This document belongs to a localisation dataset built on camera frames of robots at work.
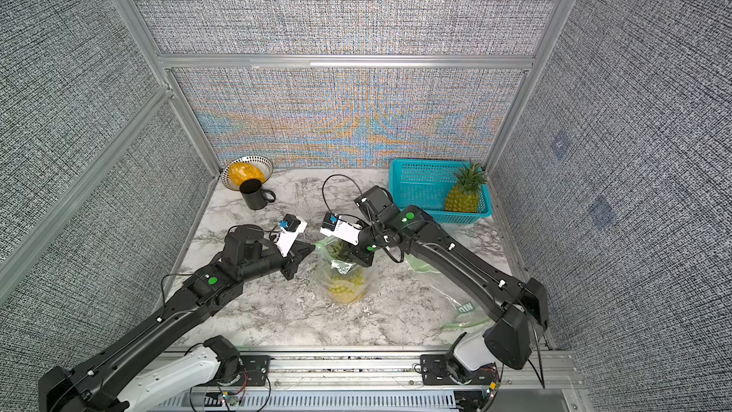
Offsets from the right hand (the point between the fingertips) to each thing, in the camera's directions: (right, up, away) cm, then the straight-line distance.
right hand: (343, 243), depth 72 cm
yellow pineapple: (+1, -9, +1) cm, 9 cm away
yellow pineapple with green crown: (+38, +12, +22) cm, 46 cm away
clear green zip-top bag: (+33, -19, +4) cm, 39 cm away
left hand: (-7, -1, 0) cm, 7 cm away
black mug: (-35, +12, +32) cm, 48 cm away
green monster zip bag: (-5, -6, -2) cm, 8 cm away
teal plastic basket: (+29, +17, +42) cm, 54 cm away
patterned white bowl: (-37, +26, +48) cm, 66 cm away
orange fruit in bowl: (-43, +21, +38) cm, 61 cm away
